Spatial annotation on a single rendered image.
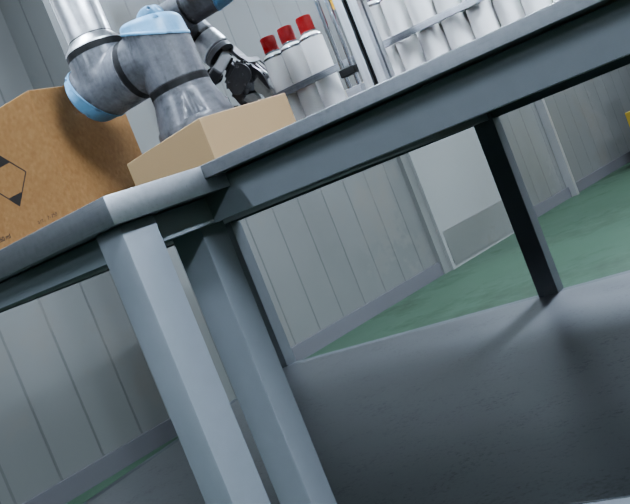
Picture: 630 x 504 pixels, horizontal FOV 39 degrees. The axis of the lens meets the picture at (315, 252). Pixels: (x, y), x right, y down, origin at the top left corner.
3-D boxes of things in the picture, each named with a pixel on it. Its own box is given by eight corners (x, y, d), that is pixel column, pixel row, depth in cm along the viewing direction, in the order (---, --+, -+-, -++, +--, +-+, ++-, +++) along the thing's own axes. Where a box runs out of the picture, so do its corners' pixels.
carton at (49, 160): (160, 197, 190) (112, 79, 188) (82, 221, 170) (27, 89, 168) (70, 238, 206) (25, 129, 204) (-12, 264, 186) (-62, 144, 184)
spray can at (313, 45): (354, 103, 185) (318, 11, 184) (343, 106, 181) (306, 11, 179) (333, 112, 188) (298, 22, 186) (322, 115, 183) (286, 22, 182)
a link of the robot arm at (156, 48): (185, 71, 154) (152, -1, 153) (130, 103, 160) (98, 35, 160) (219, 67, 165) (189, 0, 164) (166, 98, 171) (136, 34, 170)
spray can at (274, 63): (317, 121, 191) (282, 32, 190) (305, 123, 187) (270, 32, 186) (297, 129, 194) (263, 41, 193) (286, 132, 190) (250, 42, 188)
